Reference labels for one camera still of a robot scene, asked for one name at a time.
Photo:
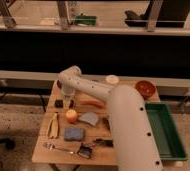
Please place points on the green tray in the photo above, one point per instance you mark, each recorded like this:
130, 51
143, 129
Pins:
165, 132

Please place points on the orange fruit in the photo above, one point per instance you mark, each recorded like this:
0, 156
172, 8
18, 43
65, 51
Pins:
71, 116

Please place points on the purple bowl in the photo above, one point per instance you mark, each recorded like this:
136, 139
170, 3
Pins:
58, 84

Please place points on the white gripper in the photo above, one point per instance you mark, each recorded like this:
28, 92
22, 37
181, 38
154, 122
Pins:
68, 91

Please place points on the black eraser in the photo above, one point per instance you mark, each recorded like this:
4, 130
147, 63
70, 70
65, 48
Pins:
59, 103

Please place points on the grey blue cloth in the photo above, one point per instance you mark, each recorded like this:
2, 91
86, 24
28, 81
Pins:
89, 118

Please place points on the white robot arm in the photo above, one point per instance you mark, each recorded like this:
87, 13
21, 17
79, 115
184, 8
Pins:
133, 139

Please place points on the white cup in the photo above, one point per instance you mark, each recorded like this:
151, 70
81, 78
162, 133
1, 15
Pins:
112, 79

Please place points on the orange bowl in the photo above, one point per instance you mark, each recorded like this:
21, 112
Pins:
145, 88

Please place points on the blue sponge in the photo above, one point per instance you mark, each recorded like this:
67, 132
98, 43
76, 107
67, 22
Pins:
74, 134

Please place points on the metal fork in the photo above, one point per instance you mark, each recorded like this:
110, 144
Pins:
50, 146

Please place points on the bunch of dark grapes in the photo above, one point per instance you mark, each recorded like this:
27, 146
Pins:
106, 123

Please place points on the black office chair base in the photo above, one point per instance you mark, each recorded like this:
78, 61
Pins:
8, 143

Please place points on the green box in background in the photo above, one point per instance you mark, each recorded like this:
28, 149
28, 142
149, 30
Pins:
85, 20

